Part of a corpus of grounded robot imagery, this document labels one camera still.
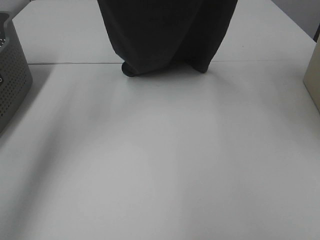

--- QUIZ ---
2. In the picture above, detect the grey perforated plastic basket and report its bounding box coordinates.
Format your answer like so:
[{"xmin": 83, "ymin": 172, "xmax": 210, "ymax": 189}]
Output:
[{"xmin": 0, "ymin": 11, "xmax": 33, "ymax": 131}]

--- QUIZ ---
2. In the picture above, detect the dark navy towel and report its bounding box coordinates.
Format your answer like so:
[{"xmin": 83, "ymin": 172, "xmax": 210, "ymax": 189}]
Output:
[{"xmin": 98, "ymin": 0, "xmax": 237, "ymax": 77}]

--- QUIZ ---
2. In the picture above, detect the beige box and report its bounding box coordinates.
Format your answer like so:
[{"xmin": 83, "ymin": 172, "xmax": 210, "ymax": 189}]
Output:
[{"xmin": 303, "ymin": 38, "xmax": 320, "ymax": 112}]

